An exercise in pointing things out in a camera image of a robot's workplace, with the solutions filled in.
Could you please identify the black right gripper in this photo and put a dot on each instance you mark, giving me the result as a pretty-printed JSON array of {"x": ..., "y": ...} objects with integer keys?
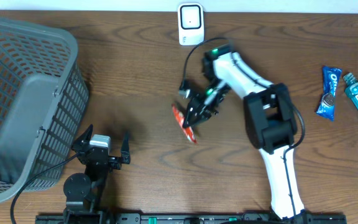
[{"x": 191, "y": 107}]

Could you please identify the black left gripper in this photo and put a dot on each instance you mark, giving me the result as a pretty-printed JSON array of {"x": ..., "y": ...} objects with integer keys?
[{"x": 115, "y": 164}]

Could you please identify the blue Oreo cookie pack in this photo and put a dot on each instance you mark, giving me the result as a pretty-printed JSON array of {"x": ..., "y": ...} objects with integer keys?
[{"x": 326, "y": 106}]

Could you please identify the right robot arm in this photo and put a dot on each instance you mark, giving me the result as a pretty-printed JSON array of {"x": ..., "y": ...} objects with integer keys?
[{"x": 271, "y": 119}]

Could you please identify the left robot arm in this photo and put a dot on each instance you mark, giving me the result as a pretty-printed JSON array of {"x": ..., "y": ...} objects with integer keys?
[{"x": 84, "y": 190}]

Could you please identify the grey plastic shopping basket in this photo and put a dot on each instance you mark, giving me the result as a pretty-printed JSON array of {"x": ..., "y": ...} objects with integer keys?
[{"x": 43, "y": 98}]

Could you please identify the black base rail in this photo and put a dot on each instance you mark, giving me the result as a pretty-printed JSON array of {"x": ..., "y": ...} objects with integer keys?
[{"x": 136, "y": 218}]

